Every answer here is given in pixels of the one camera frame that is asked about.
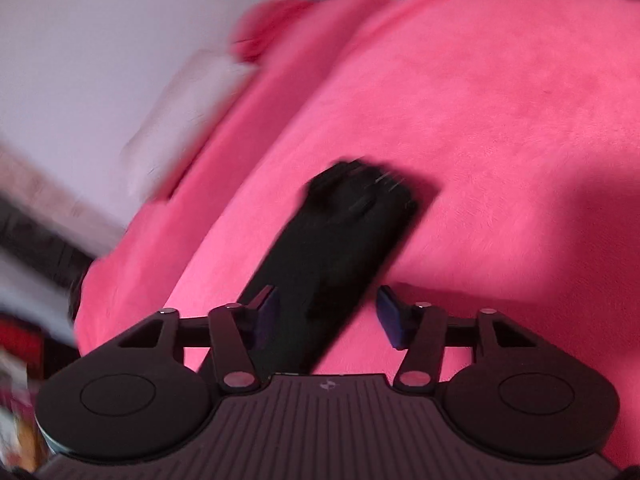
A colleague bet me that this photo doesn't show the pink plush blanket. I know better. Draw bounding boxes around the pink plush blanket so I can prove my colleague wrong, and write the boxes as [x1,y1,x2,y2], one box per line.
[167,0,640,473]

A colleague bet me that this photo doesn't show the red hanging jacket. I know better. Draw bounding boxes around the red hanging jacket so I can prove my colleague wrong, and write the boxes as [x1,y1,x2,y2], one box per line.
[0,312,46,363]

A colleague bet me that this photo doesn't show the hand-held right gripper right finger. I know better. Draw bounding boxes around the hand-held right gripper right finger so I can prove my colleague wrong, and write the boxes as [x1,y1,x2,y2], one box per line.
[376,285,556,395]

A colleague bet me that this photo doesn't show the black knit pants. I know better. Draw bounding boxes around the black knit pants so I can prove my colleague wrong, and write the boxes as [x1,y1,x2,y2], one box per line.
[199,157,442,377]

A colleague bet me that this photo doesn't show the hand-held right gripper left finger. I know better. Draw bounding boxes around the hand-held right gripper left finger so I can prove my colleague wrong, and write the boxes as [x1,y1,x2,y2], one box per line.
[95,285,281,393]

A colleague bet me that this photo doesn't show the dark window frame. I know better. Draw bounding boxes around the dark window frame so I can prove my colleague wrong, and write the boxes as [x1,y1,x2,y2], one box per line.
[0,195,108,293]

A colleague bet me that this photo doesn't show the pink patterned curtain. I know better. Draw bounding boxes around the pink patterned curtain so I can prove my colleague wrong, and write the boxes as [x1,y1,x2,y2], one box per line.
[0,147,126,257]

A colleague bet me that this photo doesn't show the pink bed sheet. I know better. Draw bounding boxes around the pink bed sheet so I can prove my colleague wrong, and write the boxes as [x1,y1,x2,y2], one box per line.
[74,0,393,356]

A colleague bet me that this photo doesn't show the pale pink pillow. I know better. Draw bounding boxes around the pale pink pillow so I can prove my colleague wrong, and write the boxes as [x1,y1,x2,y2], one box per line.
[119,49,262,203]

